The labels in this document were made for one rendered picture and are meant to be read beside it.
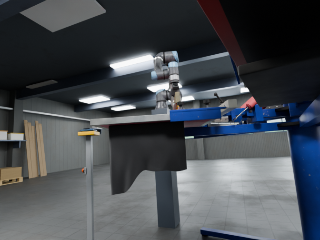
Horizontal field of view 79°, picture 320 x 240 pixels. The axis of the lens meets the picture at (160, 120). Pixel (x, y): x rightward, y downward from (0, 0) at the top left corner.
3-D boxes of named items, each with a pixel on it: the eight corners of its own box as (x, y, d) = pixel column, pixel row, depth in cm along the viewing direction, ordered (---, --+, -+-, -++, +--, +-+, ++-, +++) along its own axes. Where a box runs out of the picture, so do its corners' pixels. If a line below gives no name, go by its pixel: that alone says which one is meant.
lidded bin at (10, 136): (17, 140, 671) (17, 134, 674) (24, 140, 659) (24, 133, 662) (3, 140, 632) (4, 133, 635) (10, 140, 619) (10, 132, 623)
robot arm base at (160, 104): (158, 112, 225) (157, 103, 226) (170, 110, 220) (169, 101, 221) (153, 109, 211) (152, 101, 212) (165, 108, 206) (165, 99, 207)
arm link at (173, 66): (177, 65, 157) (178, 60, 148) (178, 77, 155) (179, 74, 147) (167, 65, 157) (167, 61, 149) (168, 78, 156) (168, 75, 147)
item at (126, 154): (113, 195, 117) (111, 125, 122) (115, 193, 120) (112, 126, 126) (189, 190, 115) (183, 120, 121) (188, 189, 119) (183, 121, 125)
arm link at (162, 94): (156, 103, 223) (155, 91, 225) (167, 102, 222) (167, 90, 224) (155, 100, 211) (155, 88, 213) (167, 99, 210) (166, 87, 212)
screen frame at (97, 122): (90, 125, 116) (90, 119, 117) (115, 132, 174) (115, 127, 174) (221, 116, 114) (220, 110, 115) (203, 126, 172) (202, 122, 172)
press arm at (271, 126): (132, 139, 140) (132, 131, 141) (134, 140, 146) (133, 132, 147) (305, 128, 137) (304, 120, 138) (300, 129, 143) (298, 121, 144)
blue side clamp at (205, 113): (170, 121, 114) (169, 110, 114) (170, 122, 118) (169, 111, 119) (221, 118, 113) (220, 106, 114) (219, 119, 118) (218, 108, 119)
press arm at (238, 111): (222, 115, 140) (221, 109, 141) (219, 117, 146) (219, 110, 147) (245, 114, 140) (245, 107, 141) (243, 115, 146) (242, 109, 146)
